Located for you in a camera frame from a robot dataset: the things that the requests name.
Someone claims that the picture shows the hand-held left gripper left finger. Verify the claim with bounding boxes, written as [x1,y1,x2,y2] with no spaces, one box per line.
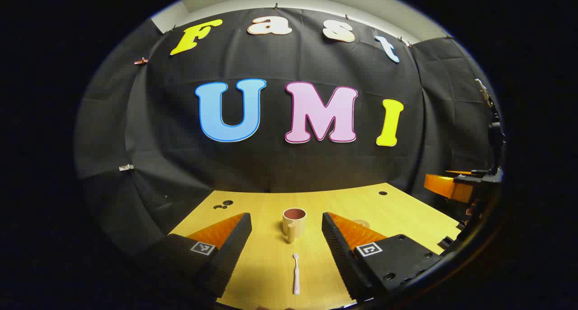
[135,212,252,299]

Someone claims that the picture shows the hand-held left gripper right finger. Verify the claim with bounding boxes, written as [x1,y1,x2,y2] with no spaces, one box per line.
[322,212,445,301]

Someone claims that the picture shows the beige cup with handle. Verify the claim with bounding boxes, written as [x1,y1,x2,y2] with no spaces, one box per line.
[283,208,307,244]

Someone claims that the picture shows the yellow wooden desktop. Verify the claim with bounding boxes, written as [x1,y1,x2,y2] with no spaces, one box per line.
[168,183,461,310]

